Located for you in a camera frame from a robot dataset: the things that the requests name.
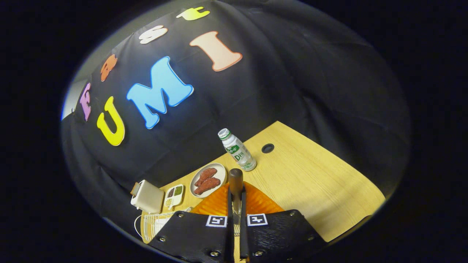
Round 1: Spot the beige plate with meat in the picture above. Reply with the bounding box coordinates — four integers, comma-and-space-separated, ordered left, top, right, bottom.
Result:
190, 163, 227, 198

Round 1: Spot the white divided bean dish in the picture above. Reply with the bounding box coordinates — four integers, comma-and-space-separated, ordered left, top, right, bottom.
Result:
163, 184, 184, 209

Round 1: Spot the wooden-handled metal spoon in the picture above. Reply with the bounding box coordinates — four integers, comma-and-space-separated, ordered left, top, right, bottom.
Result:
229, 168, 245, 238

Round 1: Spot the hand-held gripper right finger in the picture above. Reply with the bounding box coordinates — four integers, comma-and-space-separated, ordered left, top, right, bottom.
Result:
239, 181, 327, 261

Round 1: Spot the cream toaster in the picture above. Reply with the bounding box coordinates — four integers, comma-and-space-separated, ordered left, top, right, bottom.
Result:
131, 180, 165, 214

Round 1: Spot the white wire dish rack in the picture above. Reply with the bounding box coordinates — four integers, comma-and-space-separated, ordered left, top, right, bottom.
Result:
134, 207, 193, 244

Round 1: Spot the red meat piece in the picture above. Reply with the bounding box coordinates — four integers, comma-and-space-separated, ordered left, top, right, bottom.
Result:
194, 168, 218, 187
193, 178, 221, 195

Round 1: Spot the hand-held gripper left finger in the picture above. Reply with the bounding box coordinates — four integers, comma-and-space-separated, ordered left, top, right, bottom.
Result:
148, 182, 235, 263

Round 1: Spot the white green-label bottle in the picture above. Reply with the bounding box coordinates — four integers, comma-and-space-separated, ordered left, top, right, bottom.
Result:
218, 128, 257, 172

